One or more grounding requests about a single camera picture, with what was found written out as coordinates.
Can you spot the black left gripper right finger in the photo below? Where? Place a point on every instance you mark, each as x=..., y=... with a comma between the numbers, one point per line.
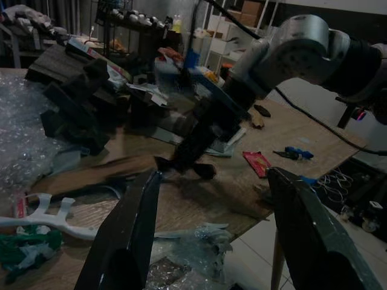
x=308, y=235

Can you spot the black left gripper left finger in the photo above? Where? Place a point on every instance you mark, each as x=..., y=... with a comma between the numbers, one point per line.
x=121, y=241

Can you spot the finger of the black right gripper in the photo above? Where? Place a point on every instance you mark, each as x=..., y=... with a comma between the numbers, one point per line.
x=204, y=151
x=186, y=154

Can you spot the black torn plastic scrap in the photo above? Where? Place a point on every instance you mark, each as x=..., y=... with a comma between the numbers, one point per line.
x=207, y=171

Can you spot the pale paper stack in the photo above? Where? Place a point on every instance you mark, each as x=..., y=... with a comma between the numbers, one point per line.
x=229, y=142

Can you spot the wooden table leg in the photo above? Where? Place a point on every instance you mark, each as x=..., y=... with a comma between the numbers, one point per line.
x=277, y=266

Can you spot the brown black small pouch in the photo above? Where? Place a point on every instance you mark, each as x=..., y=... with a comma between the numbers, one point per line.
x=259, y=119

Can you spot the red foil packet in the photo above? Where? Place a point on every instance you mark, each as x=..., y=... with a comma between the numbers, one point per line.
x=257, y=163

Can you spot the small blue plastic piece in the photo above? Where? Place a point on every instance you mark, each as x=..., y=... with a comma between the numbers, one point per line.
x=308, y=180

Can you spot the dark square foam block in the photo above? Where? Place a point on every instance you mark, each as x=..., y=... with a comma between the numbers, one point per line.
x=148, y=111

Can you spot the black wheeled cart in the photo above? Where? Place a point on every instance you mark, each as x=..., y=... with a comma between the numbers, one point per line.
x=369, y=211

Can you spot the brown cardboard strip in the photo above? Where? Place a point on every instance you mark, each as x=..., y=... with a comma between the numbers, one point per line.
x=90, y=175

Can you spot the small clear bubble wrap piece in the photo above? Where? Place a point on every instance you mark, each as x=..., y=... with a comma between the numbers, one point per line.
x=193, y=250

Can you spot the white shelf unit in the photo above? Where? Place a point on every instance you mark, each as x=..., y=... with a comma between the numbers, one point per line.
x=220, y=45

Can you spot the green plastic bag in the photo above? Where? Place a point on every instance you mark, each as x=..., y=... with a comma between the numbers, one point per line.
x=21, y=250

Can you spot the yellow bottle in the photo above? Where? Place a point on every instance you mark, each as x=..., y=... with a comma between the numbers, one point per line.
x=177, y=24

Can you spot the red white wrapper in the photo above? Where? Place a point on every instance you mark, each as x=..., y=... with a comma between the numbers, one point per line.
x=19, y=207

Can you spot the black foam block stack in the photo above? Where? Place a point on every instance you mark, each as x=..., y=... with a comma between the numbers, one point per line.
x=75, y=121

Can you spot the brown cardboard carton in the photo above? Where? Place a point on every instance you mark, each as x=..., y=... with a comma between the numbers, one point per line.
x=254, y=12

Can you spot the black metal rack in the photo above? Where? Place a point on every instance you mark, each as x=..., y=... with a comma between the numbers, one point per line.
x=130, y=30

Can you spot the red edged flat box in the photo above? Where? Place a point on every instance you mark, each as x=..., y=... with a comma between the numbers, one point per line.
x=90, y=52

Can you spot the large clear bubble wrap sheet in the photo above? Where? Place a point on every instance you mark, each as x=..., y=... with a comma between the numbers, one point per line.
x=21, y=127

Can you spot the dark grey foam slab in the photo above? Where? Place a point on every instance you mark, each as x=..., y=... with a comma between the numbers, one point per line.
x=51, y=66

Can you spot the grey clothes pile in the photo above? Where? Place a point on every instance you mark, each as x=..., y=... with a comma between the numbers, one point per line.
x=27, y=18

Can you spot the white plastic frame piece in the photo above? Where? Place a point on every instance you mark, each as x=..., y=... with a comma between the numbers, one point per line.
x=45, y=217

